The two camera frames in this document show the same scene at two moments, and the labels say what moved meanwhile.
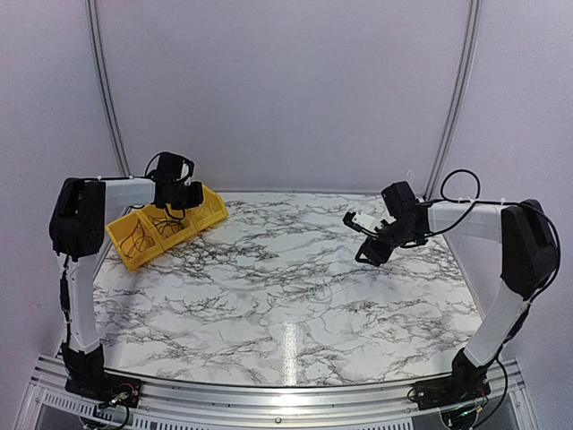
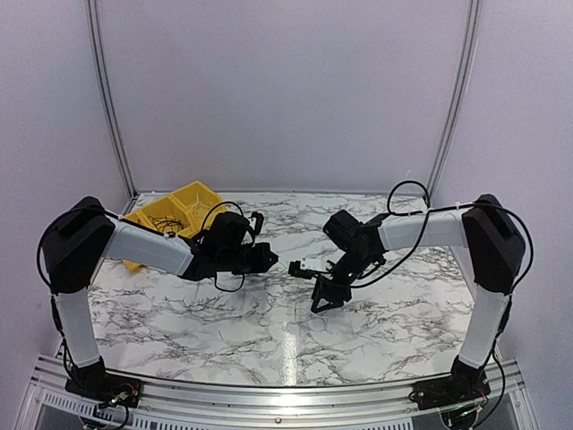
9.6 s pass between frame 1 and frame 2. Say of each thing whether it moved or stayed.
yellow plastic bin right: stayed
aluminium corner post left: stayed
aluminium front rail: stayed
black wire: stayed
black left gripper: moved
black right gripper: moved
